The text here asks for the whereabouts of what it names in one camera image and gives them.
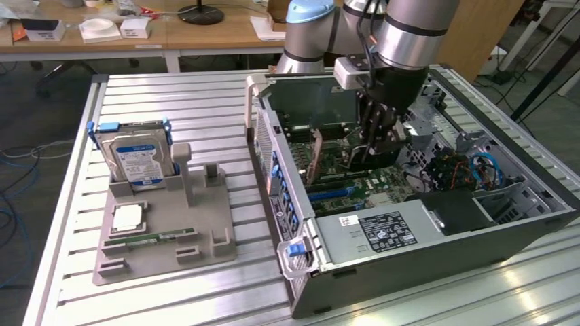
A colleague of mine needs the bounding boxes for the cardboard box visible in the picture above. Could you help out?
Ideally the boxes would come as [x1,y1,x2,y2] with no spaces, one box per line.
[266,0,296,24]

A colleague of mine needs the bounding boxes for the plain white box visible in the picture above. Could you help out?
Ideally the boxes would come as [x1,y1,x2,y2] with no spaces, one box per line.
[119,17,155,39]

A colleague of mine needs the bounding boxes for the installed RAM stick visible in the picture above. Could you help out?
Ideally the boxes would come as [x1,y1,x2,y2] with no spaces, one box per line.
[316,168,372,183]

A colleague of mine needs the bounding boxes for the white table frame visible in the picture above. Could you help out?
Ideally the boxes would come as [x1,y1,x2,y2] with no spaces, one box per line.
[500,0,580,98]

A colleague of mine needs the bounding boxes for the green motherboard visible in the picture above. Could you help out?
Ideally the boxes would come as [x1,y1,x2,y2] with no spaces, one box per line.
[283,117,426,218]

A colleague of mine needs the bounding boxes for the white box black top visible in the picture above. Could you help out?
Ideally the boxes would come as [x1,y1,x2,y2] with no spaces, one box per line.
[22,18,68,42]

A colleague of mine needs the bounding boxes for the black open PC case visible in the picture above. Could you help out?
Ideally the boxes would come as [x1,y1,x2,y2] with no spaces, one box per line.
[244,63,580,320]

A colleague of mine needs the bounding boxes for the red wire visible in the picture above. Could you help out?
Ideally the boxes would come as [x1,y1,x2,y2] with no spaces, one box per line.
[448,161,472,191]

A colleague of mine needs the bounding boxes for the green RAM stick on rack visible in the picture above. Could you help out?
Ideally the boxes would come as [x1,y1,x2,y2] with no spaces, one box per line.
[107,229,199,246]

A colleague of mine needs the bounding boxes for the blue floor cable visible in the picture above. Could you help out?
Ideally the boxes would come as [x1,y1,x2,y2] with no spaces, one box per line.
[0,149,44,289]

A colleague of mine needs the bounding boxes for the silver CPU chip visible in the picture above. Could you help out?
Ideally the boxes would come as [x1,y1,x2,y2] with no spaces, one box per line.
[112,204,146,232]

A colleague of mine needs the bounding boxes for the wooden desk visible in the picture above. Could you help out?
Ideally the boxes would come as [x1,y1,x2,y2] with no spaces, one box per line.
[0,0,415,74]

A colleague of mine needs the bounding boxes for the green graphics card black fan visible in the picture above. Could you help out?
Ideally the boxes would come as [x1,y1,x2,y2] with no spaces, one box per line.
[306,128,404,186]

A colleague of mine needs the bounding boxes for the hard disk in blue caddy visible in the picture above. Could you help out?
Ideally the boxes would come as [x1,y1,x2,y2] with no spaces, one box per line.
[84,117,176,193]

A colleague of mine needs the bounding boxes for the grey power supply unit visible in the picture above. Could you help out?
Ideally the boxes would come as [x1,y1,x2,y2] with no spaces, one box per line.
[315,199,450,273]

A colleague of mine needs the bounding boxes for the black lamp base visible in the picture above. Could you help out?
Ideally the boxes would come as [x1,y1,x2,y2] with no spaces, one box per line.
[178,0,227,26]

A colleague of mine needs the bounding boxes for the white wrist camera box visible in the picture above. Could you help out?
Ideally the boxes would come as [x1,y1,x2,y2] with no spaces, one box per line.
[334,55,378,90]

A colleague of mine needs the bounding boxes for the metal disk bay cage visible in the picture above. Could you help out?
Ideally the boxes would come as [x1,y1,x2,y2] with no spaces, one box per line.
[398,100,460,167]

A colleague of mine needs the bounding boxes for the white floor device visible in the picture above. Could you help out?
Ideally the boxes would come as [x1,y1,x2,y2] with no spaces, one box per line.
[479,46,510,78]

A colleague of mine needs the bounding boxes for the black office chair base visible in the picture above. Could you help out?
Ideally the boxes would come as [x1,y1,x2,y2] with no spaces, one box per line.
[30,60,99,99]

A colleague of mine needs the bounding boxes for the grey parts rack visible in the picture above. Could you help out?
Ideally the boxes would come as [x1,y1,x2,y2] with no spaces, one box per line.
[92,142,239,287]

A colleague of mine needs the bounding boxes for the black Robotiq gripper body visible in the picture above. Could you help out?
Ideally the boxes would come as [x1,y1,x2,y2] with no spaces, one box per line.
[362,66,431,115]

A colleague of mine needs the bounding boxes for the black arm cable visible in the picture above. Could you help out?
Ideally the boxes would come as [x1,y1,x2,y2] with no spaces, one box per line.
[355,0,380,88]

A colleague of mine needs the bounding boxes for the blue wire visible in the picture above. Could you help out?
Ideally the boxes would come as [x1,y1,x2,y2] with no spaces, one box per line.
[468,154,506,190]

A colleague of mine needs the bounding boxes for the white box round hollow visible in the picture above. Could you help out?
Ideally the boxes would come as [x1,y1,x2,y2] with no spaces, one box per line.
[78,18,124,44]

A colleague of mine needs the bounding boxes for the blue expansion slot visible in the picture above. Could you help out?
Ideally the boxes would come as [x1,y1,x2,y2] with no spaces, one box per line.
[307,185,360,202]

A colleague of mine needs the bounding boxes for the white paper stack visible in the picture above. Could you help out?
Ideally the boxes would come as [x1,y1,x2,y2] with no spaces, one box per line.
[251,16,291,42]

